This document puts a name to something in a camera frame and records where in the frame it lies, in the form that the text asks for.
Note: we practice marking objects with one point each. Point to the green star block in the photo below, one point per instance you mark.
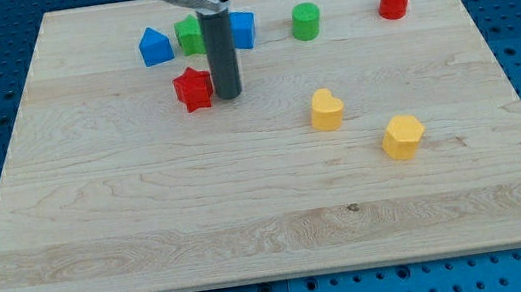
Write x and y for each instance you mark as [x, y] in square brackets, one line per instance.
[189, 36]

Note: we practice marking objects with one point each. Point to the red cylinder block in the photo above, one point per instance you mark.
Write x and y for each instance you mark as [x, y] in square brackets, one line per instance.
[393, 9]

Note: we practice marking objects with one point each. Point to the yellow hexagon block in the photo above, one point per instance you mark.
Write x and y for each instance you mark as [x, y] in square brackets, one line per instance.
[402, 137]

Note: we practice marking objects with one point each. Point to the green cylinder block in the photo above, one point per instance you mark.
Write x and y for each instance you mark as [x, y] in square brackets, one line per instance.
[306, 21]

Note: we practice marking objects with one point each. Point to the blue cube block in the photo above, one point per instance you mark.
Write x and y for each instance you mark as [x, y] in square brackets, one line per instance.
[243, 29]

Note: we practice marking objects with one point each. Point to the light wooden board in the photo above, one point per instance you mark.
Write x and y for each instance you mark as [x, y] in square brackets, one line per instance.
[110, 185]

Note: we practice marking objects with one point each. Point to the red star block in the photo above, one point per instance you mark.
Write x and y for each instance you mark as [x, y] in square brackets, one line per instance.
[194, 89]

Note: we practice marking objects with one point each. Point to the yellow heart block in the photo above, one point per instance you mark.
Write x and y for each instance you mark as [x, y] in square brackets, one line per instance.
[327, 110]

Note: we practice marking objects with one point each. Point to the blue triangle block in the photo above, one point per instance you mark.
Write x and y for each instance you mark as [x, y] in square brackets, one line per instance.
[155, 47]

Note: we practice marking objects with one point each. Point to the grey cylindrical pointer rod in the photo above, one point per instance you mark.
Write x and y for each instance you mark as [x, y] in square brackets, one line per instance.
[220, 51]

